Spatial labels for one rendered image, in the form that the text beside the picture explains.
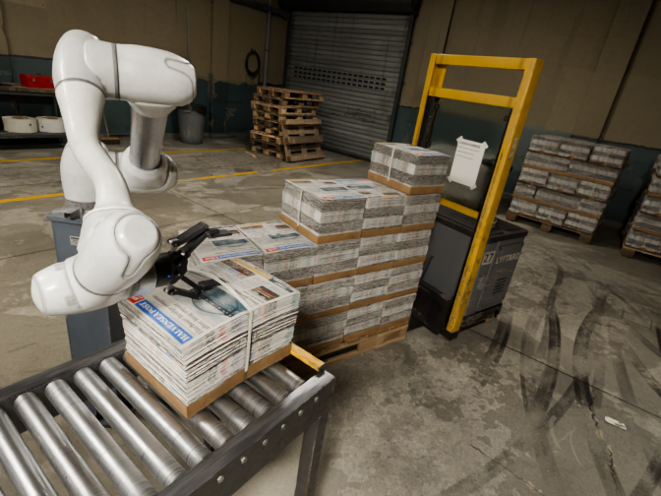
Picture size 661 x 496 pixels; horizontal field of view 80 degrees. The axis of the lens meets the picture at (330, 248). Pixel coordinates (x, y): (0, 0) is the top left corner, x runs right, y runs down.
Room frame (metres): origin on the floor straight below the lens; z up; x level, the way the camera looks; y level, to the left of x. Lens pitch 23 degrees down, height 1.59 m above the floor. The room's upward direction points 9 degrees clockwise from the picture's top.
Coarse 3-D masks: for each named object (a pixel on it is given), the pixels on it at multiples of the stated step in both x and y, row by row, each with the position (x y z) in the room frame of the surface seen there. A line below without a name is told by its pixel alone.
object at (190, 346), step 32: (160, 288) 0.87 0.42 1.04; (192, 288) 0.90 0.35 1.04; (128, 320) 0.82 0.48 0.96; (160, 320) 0.75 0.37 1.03; (192, 320) 0.77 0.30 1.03; (224, 320) 0.78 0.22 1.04; (160, 352) 0.74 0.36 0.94; (192, 352) 0.70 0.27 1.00; (224, 352) 0.78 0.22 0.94; (192, 384) 0.70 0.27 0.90
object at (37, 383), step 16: (96, 352) 0.87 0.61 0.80; (112, 352) 0.88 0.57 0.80; (64, 368) 0.79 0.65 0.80; (80, 368) 0.80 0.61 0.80; (96, 368) 0.83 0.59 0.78; (128, 368) 0.90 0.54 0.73; (16, 384) 0.72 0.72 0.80; (32, 384) 0.73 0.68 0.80; (0, 400) 0.67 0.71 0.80; (48, 400) 0.74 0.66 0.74; (16, 416) 0.68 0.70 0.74
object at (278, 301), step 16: (208, 272) 1.00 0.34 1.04; (224, 272) 1.02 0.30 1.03; (240, 272) 1.04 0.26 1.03; (256, 272) 1.06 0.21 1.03; (240, 288) 0.94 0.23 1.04; (256, 288) 0.95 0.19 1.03; (272, 288) 0.97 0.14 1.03; (288, 288) 0.99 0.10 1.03; (272, 304) 0.90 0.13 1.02; (288, 304) 0.96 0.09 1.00; (272, 320) 0.91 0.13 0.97; (288, 320) 0.96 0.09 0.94; (272, 336) 0.92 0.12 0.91; (288, 336) 0.98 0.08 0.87; (256, 352) 0.87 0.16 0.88
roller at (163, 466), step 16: (80, 384) 0.76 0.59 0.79; (96, 384) 0.76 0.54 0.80; (96, 400) 0.72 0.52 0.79; (112, 400) 0.72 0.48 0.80; (112, 416) 0.67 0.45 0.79; (128, 416) 0.67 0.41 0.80; (128, 432) 0.64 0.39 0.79; (144, 432) 0.64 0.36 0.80; (144, 448) 0.60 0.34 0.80; (160, 448) 0.61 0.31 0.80; (144, 464) 0.58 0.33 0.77; (160, 464) 0.57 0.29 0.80; (176, 464) 0.58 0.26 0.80; (160, 480) 0.55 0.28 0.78
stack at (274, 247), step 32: (256, 224) 1.97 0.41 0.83; (192, 256) 1.55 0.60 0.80; (224, 256) 1.54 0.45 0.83; (256, 256) 1.60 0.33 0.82; (288, 256) 1.72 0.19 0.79; (320, 256) 1.84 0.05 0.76; (352, 256) 1.98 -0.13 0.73; (384, 256) 2.11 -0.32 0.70; (320, 288) 1.85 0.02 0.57; (352, 288) 2.00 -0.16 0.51; (384, 288) 2.14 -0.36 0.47; (320, 320) 1.87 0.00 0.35; (352, 320) 2.02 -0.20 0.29; (320, 352) 1.89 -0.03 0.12; (352, 352) 2.07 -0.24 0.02
